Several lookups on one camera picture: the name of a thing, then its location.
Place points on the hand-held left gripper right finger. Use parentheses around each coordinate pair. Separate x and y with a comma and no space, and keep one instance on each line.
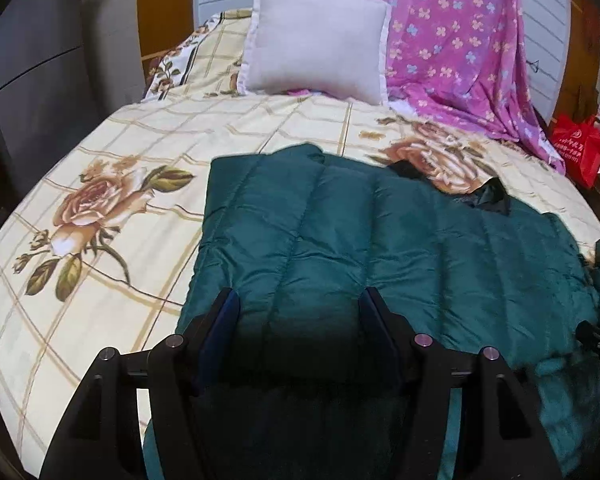
(377,330)

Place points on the floral bed sheet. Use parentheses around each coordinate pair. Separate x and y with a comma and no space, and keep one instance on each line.
(130,135)

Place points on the white square pillow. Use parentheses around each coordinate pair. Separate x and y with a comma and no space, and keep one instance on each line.
(315,35)

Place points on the green puffer jacket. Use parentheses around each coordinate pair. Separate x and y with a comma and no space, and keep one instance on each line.
(330,220)

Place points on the grey refrigerator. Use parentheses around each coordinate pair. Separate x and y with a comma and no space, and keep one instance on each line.
(35,35)

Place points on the red shopping bag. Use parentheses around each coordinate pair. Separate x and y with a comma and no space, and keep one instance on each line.
(580,145)

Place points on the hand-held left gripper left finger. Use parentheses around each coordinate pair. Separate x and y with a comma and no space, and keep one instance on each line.
(225,325)

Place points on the pink floral cloth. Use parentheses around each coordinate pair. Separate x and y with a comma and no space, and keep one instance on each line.
(450,35)

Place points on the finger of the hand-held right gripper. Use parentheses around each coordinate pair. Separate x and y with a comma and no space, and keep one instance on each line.
(597,342)

